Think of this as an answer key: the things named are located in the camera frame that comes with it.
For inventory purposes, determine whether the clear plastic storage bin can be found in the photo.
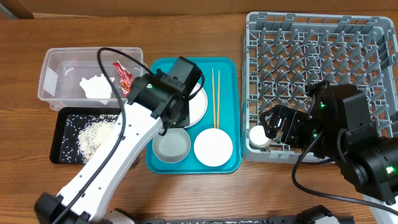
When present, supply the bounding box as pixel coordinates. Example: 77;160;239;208
37;47;149;112

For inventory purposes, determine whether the black plastic tray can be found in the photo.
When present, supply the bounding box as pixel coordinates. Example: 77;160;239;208
50;107;121;165

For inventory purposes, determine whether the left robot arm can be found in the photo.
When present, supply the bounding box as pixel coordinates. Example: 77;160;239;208
34;57;205;223

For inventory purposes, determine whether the white cylindrical cup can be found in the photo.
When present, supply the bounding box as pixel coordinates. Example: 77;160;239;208
249;125;272;150

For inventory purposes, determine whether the grey small bowl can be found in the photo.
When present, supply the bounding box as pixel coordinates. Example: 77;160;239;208
152;128;191;163

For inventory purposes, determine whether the teal serving tray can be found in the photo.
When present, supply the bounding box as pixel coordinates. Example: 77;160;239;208
146;57;241;174

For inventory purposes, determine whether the pink bowl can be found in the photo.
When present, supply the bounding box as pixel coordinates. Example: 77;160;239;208
193;128;233;167

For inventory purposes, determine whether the white napkin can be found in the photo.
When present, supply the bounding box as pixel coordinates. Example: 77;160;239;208
80;73;113;105

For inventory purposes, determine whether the left wooden chopstick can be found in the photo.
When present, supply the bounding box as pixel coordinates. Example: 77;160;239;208
211;68;216;128

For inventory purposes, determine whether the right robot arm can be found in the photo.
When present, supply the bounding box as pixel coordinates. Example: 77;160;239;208
259;81;397;223

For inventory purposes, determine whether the wooden chopstick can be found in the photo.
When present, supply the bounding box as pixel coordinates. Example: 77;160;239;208
211;68;216;128
216;71;221;129

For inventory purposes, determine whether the right wooden chopstick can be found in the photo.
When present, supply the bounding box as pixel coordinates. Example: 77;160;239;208
216;71;221;129

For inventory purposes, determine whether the cooked rice pile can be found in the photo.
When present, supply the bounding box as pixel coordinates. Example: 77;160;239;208
59;114;118;164

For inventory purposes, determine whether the grey dishwasher rack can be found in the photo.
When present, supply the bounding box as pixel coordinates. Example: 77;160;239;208
241;12;397;164

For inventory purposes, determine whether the red sauce packet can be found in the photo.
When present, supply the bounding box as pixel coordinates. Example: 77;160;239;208
113;60;134;97

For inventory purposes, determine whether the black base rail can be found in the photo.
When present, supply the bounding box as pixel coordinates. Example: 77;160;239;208
127;216;296;224

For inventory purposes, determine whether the white round plate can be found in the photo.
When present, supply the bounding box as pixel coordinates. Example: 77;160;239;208
185;88;208;128

